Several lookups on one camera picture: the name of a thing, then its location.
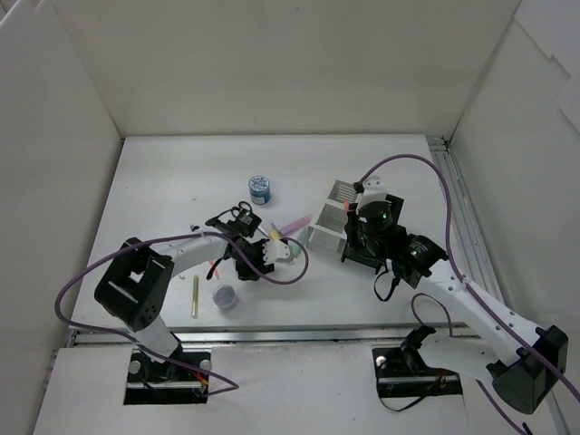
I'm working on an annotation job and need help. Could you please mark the white slotted pen holder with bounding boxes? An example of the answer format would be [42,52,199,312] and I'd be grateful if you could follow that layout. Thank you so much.
[307,179,357,256]

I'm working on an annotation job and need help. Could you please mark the blue lidded jar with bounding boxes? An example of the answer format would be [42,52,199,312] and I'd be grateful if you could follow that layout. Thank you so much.
[248,175,271,205]

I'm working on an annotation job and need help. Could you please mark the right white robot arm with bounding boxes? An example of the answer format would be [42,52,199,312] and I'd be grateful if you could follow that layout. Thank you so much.
[345,200,569,415]

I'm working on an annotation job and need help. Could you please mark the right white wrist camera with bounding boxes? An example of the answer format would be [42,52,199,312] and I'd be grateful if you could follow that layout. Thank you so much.
[353,176,387,208]

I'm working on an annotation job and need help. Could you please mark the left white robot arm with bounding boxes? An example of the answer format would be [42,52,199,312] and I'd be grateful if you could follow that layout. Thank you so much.
[94,211,291,381]

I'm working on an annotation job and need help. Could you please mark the purple cable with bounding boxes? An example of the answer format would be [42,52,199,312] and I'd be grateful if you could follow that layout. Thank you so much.
[360,154,580,435]
[54,226,310,401]

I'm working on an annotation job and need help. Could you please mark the aluminium rail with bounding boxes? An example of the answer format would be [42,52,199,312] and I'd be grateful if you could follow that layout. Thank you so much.
[67,326,478,347]
[426,136,505,303]

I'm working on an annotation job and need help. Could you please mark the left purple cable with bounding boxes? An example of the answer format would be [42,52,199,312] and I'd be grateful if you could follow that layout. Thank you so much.
[54,226,310,401]

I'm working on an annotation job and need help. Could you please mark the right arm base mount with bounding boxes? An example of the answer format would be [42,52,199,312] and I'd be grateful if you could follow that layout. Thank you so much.
[372,326,463,413]

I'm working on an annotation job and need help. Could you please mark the aluminium front rail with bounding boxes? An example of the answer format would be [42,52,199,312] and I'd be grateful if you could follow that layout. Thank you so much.
[67,326,478,347]

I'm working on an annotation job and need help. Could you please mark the black handled scissors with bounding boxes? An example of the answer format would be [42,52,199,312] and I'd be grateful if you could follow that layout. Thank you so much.
[231,201,268,237]

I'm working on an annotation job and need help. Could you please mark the small clear glitter jar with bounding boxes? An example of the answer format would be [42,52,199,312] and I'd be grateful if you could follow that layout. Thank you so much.
[212,285,238,311]

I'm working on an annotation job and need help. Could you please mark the aluminium right rail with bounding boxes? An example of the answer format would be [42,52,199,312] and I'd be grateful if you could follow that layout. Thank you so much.
[426,136,505,303]

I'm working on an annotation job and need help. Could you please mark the black slotted pen holder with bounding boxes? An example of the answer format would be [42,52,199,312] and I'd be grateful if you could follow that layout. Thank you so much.
[338,192,405,276]

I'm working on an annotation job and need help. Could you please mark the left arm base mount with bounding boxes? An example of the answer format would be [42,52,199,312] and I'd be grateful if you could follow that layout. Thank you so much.
[123,349,209,406]

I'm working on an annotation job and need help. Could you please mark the purple highlighter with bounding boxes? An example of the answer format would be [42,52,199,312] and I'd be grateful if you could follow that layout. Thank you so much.
[279,214,313,237]

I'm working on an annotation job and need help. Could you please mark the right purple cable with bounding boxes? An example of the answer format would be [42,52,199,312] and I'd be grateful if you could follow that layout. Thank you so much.
[360,154,580,435]

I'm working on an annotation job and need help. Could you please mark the green highlighter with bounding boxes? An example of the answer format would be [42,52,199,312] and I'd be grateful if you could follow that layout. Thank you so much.
[289,227,309,258]

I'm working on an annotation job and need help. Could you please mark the orange neon pen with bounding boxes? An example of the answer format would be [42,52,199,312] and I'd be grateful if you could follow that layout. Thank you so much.
[210,260,220,280]

